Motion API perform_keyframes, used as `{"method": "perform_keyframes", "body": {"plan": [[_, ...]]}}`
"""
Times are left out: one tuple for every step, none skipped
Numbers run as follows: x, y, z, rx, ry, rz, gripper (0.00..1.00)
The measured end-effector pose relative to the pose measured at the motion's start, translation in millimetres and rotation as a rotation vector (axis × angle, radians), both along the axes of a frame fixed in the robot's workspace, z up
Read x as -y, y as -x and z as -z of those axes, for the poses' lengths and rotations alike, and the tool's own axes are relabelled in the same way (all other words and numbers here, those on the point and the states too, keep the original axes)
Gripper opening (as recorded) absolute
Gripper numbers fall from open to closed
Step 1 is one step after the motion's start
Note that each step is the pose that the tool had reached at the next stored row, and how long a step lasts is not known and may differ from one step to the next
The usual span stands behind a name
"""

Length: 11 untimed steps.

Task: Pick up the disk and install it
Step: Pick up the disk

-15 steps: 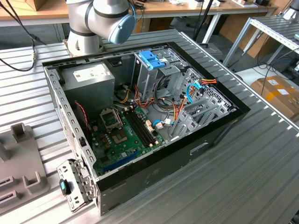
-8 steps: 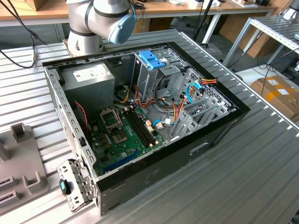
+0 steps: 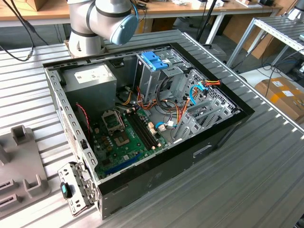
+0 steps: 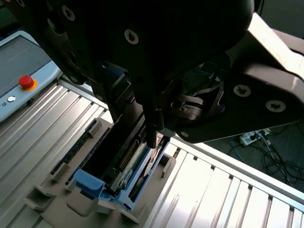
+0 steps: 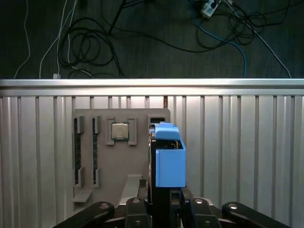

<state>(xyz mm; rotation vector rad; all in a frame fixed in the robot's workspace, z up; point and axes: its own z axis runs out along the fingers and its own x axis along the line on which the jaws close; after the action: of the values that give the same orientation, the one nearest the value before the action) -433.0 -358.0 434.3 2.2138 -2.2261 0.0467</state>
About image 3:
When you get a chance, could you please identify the long blue SATA wire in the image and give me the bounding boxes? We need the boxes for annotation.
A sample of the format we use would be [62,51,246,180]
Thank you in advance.
[189,81,210,107]

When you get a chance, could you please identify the orange red yellow power wire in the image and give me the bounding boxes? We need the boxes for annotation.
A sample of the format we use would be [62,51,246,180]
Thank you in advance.
[193,79,222,95]

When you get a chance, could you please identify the silver disk bay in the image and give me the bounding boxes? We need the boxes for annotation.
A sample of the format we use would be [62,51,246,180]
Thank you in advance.
[172,70,240,144]

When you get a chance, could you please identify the cream motherboard power connector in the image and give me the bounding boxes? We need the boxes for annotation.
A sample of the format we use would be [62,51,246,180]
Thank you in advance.
[146,121,157,136]

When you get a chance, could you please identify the black RAM slot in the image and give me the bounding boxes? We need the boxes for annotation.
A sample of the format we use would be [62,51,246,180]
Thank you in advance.
[128,112,155,149]
[131,111,157,148]
[125,113,154,151]
[134,110,159,146]

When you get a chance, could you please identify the tall silver drive cage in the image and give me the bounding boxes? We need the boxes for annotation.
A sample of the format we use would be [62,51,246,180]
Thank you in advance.
[133,47,190,104]

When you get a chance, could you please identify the square motherboard chip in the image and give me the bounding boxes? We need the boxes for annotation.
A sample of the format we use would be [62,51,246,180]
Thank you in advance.
[113,133,131,147]

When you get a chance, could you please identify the CPU socket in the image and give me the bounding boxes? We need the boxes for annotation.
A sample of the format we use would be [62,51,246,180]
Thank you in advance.
[101,109,126,133]

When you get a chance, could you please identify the green motherboard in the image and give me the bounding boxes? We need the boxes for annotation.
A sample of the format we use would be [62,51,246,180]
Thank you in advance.
[91,106,171,180]

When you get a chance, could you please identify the blue plastic drive latch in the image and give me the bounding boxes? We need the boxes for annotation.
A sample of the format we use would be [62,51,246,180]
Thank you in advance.
[140,51,172,71]

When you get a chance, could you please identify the blue expansion slot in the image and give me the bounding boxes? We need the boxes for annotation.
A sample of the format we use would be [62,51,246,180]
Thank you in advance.
[104,153,144,176]

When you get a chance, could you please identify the black open PC case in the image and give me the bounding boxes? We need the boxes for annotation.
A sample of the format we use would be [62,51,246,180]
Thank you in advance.
[42,42,255,220]

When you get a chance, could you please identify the grey power supply unit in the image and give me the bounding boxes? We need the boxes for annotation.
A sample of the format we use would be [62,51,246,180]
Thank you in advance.
[60,62,118,117]

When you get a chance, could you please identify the black case fan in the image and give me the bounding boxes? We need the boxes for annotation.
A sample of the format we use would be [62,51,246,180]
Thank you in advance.
[76,102,92,137]

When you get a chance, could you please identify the metal expansion card retainer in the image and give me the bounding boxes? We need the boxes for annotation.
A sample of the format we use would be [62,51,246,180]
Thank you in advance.
[57,161,100,217]

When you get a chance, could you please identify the black tripod leg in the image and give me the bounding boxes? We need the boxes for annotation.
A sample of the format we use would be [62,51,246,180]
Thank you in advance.
[196,0,218,45]

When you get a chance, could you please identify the wooden desk white legs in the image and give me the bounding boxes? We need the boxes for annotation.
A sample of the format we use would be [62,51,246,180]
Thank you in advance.
[0,0,285,46]

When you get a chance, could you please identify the teal black latch tab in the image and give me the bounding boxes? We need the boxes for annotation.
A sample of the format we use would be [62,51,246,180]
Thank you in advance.
[59,181,73,199]

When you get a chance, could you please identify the large labelled cardboard box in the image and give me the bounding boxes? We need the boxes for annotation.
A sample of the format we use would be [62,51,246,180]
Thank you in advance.
[255,77,304,124]

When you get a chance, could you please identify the grey parts rack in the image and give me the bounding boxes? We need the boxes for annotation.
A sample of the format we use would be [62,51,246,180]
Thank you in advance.
[0,125,52,219]

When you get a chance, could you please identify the aluminium slat table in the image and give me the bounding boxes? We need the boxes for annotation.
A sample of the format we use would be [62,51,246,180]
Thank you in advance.
[227,16,304,69]

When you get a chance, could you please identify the small brown cardboard box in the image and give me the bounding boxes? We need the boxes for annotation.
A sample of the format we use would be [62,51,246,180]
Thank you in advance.
[23,0,48,12]

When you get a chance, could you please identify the short blue SATA wire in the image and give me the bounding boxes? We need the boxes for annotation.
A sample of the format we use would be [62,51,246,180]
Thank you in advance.
[154,121,178,131]

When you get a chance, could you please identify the black orange wire bundle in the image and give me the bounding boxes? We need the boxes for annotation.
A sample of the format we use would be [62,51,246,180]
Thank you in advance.
[136,85,182,112]

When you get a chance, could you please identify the yellow orange supply wires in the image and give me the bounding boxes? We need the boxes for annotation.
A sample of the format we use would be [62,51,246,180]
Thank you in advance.
[117,86,133,106]

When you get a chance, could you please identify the orange yellow wire bundle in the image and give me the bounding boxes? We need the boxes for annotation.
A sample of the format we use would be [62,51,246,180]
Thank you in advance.
[175,98,192,126]

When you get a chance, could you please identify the red twisted fan wire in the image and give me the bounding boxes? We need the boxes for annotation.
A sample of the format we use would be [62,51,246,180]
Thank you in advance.
[75,102,93,135]

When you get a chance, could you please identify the black cable gold connector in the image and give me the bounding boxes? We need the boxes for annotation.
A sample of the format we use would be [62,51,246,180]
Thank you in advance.
[0,0,49,62]

